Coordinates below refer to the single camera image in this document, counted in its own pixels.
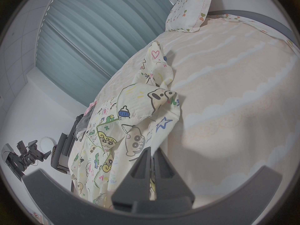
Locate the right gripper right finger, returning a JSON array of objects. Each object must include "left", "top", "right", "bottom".
[{"left": 150, "top": 147, "right": 196, "bottom": 208}]

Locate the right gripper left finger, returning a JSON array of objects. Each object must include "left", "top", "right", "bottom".
[{"left": 111, "top": 147, "right": 154, "bottom": 211}]

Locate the white printed pyjama top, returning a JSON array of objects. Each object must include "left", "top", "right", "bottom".
[{"left": 68, "top": 40, "right": 181, "bottom": 208}]

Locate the black garment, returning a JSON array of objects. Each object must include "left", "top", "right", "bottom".
[{"left": 70, "top": 114, "right": 82, "bottom": 139}]

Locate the grey garment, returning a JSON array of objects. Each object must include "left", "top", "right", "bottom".
[{"left": 75, "top": 113, "right": 92, "bottom": 141}]

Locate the pink garment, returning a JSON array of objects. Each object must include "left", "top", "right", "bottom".
[{"left": 84, "top": 101, "right": 98, "bottom": 115}]

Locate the bed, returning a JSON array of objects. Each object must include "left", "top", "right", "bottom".
[{"left": 69, "top": 0, "right": 300, "bottom": 211}]

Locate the blue-green curtain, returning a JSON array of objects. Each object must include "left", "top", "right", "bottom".
[{"left": 35, "top": 0, "right": 178, "bottom": 107}]

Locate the white printed pillow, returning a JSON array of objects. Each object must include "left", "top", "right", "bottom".
[{"left": 165, "top": 0, "right": 215, "bottom": 32}]

